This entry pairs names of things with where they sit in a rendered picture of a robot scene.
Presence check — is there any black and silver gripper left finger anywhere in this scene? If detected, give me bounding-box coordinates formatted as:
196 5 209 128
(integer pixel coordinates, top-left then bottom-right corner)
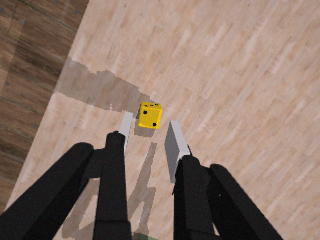
0 112 133 240

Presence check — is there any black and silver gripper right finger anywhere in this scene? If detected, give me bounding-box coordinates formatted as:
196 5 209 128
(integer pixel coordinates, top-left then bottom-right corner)
164 120 284 240

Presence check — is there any yellow die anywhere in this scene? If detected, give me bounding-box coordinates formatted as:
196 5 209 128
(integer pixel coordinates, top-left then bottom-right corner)
138 102 162 129

